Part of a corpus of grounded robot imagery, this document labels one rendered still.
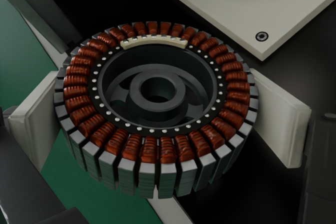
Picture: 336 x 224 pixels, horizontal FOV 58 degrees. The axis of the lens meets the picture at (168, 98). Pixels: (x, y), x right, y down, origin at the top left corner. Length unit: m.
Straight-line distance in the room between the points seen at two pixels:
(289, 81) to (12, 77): 0.30
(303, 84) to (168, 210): 0.14
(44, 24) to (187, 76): 0.17
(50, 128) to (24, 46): 0.27
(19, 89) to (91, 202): 0.17
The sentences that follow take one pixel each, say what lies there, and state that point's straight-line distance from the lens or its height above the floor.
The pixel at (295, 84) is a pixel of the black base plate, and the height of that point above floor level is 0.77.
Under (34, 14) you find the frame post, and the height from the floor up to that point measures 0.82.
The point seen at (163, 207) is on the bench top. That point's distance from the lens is 0.25.
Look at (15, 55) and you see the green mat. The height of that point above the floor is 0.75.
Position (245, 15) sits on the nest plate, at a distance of 0.28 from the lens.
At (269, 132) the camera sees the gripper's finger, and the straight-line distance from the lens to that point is 0.17.
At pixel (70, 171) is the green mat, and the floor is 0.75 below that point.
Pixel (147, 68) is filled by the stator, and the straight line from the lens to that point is 0.20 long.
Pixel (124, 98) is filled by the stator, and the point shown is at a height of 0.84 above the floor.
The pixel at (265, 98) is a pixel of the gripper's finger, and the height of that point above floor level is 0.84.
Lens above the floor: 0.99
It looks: 57 degrees down
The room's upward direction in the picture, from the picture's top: 31 degrees counter-clockwise
